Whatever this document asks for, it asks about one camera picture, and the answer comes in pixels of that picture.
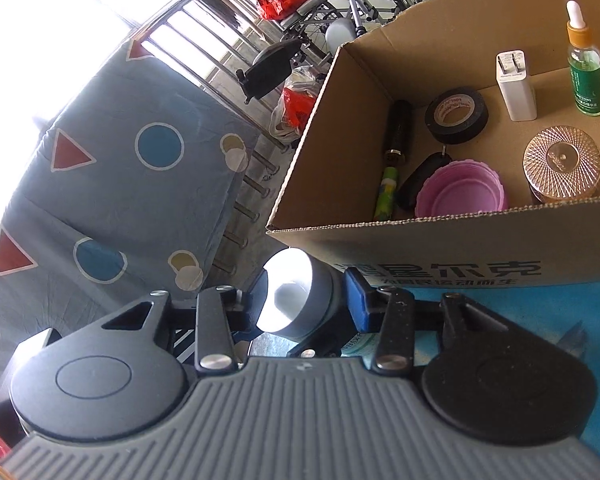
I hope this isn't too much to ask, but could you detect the metal railing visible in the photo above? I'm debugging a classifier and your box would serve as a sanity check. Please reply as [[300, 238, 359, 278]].
[[130, 0, 341, 281]]

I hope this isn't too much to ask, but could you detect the dark jar with gold lid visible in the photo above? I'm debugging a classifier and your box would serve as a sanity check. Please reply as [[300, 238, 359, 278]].
[[523, 126, 600, 205]]

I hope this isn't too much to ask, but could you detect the pink plastic lid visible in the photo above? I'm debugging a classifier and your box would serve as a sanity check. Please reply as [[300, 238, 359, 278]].
[[414, 160, 509, 219]]

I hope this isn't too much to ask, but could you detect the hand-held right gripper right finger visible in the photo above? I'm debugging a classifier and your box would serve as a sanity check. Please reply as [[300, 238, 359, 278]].
[[344, 266, 520, 376]]

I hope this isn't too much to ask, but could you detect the white plastic bag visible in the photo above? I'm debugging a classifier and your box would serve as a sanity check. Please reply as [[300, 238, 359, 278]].
[[270, 66, 327, 142]]

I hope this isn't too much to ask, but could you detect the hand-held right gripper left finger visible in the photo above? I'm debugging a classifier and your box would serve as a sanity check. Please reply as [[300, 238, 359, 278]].
[[100, 285, 262, 375]]

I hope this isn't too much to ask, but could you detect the black seat cushion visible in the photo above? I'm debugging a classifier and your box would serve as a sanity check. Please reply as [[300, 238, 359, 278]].
[[236, 42, 299, 102]]

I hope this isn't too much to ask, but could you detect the green dropper bottle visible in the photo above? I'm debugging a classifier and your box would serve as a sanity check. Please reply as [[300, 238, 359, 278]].
[[566, 1, 600, 117]]

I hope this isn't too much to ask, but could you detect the wheelchair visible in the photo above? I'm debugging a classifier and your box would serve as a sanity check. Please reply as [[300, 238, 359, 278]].
[[280, 0, 431, 67]]

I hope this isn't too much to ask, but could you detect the black key fob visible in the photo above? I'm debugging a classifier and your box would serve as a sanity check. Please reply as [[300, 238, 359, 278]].
[[396, 145, 453, 211]]

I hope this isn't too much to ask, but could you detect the white charger plug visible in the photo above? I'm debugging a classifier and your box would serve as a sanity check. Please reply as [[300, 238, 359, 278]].
[[495, 49, 537, 122]]

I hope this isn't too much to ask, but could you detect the brown cardboard box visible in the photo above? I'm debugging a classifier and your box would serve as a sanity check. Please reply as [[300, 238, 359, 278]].
[[266, 0, 600, 289]]

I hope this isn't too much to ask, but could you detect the black tape roll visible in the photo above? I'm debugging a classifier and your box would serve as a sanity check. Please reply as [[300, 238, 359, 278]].
[[424, 88, 489, 144]]

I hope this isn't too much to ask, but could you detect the white supplement bottle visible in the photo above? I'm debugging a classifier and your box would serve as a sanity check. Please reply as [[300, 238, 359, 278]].
[[250, 249, 382, 361]]

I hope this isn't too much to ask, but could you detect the grey printed bed sheet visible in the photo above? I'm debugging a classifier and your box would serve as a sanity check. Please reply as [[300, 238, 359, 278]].
[[0, 40, 261, 388]]

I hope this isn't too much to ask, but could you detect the black flashlight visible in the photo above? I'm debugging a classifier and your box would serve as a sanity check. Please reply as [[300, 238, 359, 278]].
[[384, 100, 414, 163]]

